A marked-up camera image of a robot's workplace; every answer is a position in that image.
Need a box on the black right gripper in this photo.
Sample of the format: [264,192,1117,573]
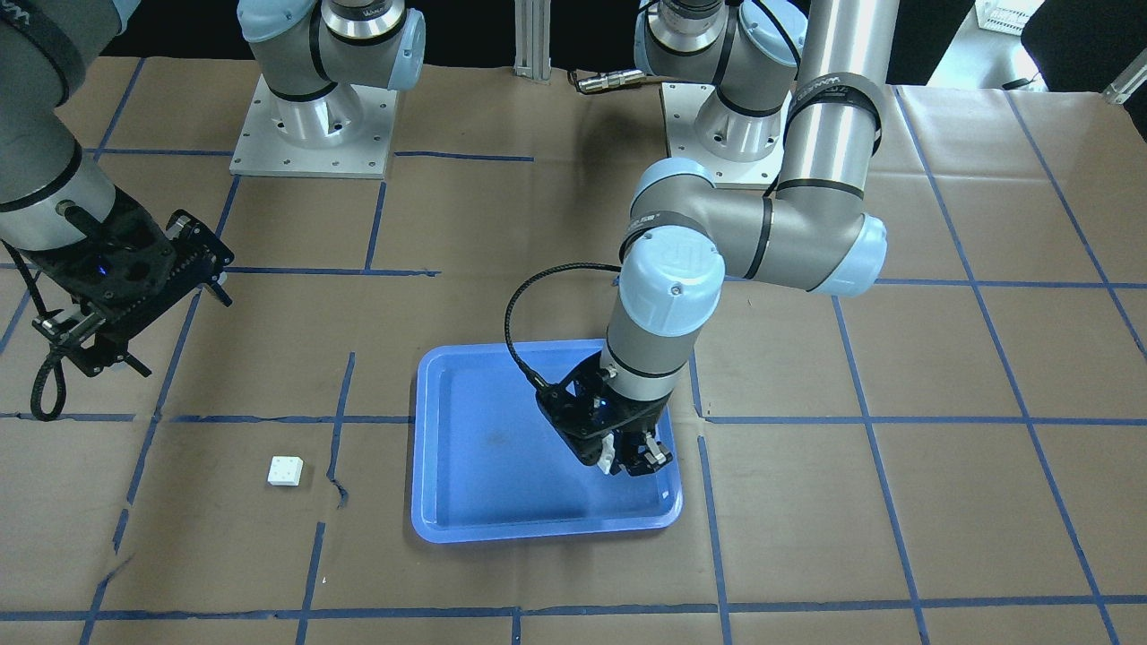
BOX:
[31,193,235,376]

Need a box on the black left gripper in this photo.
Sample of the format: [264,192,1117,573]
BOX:
[536,353,674,477]

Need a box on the white block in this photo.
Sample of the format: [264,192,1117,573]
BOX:
[596,434,616,475]
[265,456,305,487]

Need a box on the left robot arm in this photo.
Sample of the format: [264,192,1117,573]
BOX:
[523,1,898,475]

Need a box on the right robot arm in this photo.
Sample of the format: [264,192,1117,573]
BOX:
[1,1,427,376]

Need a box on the blue plastic tray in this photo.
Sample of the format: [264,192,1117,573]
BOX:
[409,343,684,544]

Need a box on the brown paper table cover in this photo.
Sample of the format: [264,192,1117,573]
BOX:
[1,57,1146,644]

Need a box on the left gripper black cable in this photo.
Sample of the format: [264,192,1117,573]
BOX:
[504,262,624,391]

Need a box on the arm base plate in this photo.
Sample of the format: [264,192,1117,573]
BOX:
[229,79,401,180]
[660,81,791,191]

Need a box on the aluminium frame post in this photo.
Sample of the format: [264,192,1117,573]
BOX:
[513,0,552,84]

